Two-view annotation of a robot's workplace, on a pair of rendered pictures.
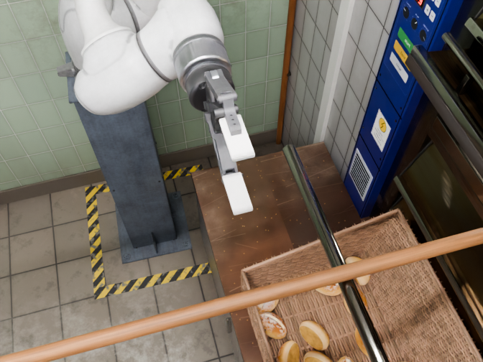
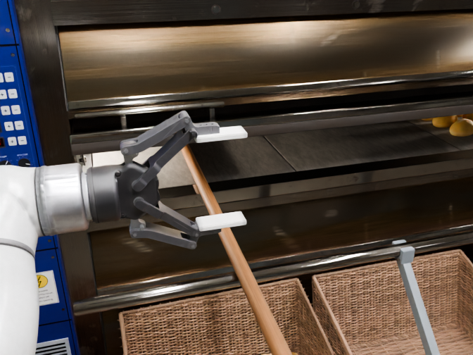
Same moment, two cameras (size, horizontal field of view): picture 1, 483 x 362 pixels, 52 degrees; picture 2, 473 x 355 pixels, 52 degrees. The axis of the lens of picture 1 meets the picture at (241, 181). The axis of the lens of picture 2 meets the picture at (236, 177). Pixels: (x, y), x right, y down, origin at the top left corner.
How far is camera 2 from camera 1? 0.78 m
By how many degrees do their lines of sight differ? 69
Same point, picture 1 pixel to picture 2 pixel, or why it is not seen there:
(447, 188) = (136, 244)
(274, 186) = not seen: outside the picture
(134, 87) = (34, 290)
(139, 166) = not seen: outside the picture
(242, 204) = (236, 215)
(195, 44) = (52, 171)
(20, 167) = not seen: outside the picture
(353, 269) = (241, 257)
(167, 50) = (24, 214)
